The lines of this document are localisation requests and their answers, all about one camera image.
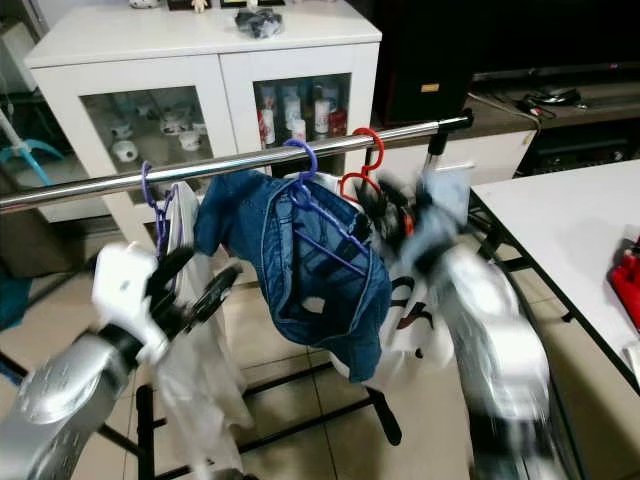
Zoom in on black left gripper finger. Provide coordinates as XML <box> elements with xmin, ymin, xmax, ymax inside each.
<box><xmin>188</xmin><ymin>265</ymin><xmax>243</xmax><ymax>329</ymax></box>
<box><xmin>160</xmin><ymin>247</ymin><xmax>201</xmax><ymax>293</ymax></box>

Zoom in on blue plastic hanger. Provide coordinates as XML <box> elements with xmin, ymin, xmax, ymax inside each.
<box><xmin>140</xmin><ymin>160</ymin><xmax>173</xmax><ymax>256</ymax></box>

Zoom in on red plastic hanger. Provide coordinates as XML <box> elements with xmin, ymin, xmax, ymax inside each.
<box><xmin>338</xmin><ymin>127</ymin><xmax>386</xmax><ymax>201</ymax></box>

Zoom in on purple plastic hanger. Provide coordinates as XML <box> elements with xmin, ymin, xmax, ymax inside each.
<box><xmin>278</xmin><ymin>138</ymin><xmax>371</xmax><ymax>279</ymax></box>

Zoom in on blue denim garment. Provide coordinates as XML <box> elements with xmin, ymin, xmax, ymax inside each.
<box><xmin>195</xmin><ymin>168</ymin><xmax>391</xmax><ymax>383</ymax></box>

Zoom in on white printed shirt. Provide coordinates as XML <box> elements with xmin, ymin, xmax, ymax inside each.
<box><xmin>315</xmin><ymin>172</ymin><xmax>456</xmax><ymax>363</ymax></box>

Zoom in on white mug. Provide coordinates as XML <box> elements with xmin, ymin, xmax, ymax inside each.
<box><xmin>112</xmin><ymin>140</ymin><xmax>139</xmax><ymax>164</ymax></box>

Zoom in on grey brown curtain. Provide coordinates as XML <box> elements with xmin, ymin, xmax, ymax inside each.
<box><xmin>0</xmin><ymin>205</ymin><xmax>103</xmax><ymax>279</ymax></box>

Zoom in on grey white television stand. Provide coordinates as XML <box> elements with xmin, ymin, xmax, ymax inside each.
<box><xmin>345</xmin><ymin>78</ymin><xmax>640</xmax><ymax>186</ymax></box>

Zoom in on white teapot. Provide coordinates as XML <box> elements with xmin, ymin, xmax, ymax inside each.
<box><xmin>160</xmin><ymin>108</ymin><xmax>191</xmax><ymax>134</ymax></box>

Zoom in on teal floor mat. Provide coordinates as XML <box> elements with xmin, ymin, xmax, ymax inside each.
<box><xmin>0</xmin><ymin>275</ymin><xmax>33</xmax><ymax>331</ymax></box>

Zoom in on black speaker box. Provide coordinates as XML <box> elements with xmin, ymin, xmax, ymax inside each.
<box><xmin>370</xmin><ymin>0</ymin><xmax>476</xmax><ymax>126</ymax></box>

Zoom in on white table black legs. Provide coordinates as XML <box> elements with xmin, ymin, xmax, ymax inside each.
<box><xmin>468</xmin><ymin>158</ymin><xmax>640</xmax><ymax>396</ymax></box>

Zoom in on teal white mop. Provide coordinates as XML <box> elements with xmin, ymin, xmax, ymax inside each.
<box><xmin>0</xmin><ymin>110</ymin><xmax>63</xmax><ymax>186</ymax></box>

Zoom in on white glass door cabinet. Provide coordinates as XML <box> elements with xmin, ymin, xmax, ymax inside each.
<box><xmin>25</xmin><ymin>0</ymin><xmax>383</xmax><ymax>226</ymax></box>

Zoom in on dark grey bundle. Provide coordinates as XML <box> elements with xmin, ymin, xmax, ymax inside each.
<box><xmin>235</xmin><ymin>8</ymin><xmax>286</xmax><ymax>41</ymax></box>

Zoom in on black television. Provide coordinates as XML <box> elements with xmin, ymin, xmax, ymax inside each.
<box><xmin>475</xmin><ymin>0</ymin><xmax>640</xmax><ymax>81</ymax></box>

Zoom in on white box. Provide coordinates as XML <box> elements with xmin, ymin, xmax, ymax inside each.
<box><xmin>0</xmin><ymin>20</ymin><xmax>36</xmax><ymax>91</ymax></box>

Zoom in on red garment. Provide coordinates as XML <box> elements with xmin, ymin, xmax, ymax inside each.
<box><xmin>608</xmin><ymin>238</ymin><xmax>640</xmax><ymax>331</ymax></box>

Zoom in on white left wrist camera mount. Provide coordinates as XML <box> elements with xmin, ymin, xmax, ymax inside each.
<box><xmin>93</xmin><ymin>243</ymin><xmax>173</xmax><ymax>349</ymax></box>

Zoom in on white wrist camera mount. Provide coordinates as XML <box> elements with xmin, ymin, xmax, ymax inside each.
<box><xmin>93</xmin><ymin>243</ymin><xmax>173</xmax><ymax>349</ymax></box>
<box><xmin>418</xmin><ymin>168</ymin><xmax>476</xmax><ymax>256</ymax></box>

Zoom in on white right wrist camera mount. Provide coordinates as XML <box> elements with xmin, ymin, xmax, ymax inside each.
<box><xmin>418</xmin><ymin>168</ymin><xmax>476</xmax><ymax>256</ymax></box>

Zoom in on steel rail black clothes rack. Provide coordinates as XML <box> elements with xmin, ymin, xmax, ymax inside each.
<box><xmin>0</xmin><ymin>108</ymin><xmax>476</xmax><ymax>480</ymax></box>

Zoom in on black cable bundle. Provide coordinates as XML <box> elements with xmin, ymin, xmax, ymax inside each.
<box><xmin>518</xmin><ymin>87</ymin><xmax>586</xmax><ymax>114</ymax></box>

